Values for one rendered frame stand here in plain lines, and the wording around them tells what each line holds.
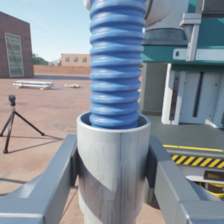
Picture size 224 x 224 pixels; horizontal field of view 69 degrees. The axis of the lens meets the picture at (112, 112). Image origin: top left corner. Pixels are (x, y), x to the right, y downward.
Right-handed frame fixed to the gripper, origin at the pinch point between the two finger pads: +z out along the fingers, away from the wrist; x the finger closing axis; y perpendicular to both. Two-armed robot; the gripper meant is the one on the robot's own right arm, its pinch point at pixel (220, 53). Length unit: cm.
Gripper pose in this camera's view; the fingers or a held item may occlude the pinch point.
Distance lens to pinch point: 48.7
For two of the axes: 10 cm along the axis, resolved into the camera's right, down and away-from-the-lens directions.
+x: -9.9, -0.6, 1.2
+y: 1.3, -2.5, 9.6
